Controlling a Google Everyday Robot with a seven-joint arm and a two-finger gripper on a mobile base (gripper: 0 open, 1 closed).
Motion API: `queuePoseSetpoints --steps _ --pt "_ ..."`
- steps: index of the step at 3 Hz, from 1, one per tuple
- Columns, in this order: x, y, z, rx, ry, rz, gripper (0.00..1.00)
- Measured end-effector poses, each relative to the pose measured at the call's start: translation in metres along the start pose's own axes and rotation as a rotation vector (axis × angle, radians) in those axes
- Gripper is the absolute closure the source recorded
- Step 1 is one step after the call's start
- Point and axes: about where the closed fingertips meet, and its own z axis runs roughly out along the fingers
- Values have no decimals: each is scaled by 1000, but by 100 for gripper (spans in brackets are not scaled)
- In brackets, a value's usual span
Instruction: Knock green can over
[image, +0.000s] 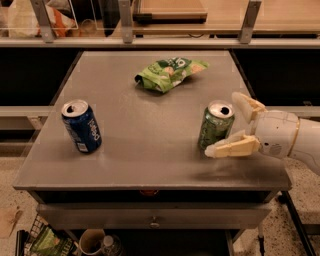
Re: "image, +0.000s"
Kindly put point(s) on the green snack bag in basket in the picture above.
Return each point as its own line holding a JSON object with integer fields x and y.
{"x": 49, "y": 243}

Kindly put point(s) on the wooden board on shelf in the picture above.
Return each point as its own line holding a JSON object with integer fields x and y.
{"x": 169, "y": 11}

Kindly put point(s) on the green chip bag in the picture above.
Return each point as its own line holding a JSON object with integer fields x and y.
{"x": 164, "y": 75}

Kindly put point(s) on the black wire basket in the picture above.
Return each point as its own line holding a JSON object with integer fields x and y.
{"x": 24, "y": 238}

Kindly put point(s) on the metal rail with brackets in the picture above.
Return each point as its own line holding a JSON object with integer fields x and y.
{"x": 229, "y": 24}

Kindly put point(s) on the blue Pepsi can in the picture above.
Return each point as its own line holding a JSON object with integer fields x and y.
{"x": 80, "y": 122}

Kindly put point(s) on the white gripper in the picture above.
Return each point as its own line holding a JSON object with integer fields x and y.
{"x": 276, "y": 133}

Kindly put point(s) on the paper cup under table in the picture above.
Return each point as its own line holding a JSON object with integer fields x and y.
{"x": 90, "y": 242}

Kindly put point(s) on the white orange plastic bag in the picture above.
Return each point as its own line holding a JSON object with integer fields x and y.
{"x": 48, "y": 19}

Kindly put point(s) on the green soda can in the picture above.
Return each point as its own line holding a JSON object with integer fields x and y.
{"x": 218, "y": 119}

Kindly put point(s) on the grey table drawer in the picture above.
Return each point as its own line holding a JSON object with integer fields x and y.
{"x": 153, "y": 215}

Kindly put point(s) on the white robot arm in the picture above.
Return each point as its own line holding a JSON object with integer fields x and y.
{"x": 306, "y": 144}

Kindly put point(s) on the clear plastic bottle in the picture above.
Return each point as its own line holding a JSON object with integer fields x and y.
{"x": 112, "y": 246}

